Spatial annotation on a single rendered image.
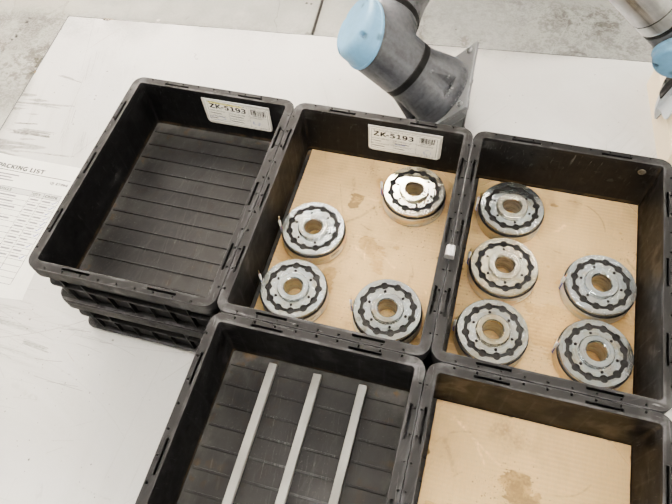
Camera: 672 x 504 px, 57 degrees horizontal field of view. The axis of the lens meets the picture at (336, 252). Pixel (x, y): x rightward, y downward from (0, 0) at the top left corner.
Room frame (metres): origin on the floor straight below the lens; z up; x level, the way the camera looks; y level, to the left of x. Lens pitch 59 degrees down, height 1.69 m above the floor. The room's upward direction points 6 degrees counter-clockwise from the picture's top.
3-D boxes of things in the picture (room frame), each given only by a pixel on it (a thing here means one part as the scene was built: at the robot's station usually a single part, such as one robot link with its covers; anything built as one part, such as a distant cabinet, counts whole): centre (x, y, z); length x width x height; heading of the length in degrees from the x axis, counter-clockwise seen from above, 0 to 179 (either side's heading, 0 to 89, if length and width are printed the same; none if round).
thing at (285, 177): (0.52, -0.03, 0.87); 0.40 x 0.30 x 0.11; 159
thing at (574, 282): (0.39, -0.38, 0.86); 0.10 x 0.10 x 0.01
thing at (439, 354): (0.41, -0.31, 0.92); 0.40 x 0.30 x 0.02; 159
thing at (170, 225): (0.62, 0.25, 0.87); 0.40 x 0.30 x 0.11; 159
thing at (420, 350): (0.52, -0.03, 0.92); 0.40 x 0.30 x 0.02; 159
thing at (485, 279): (0.44, -0.25, 0.86); 0.10 x 0.10 x 0.01
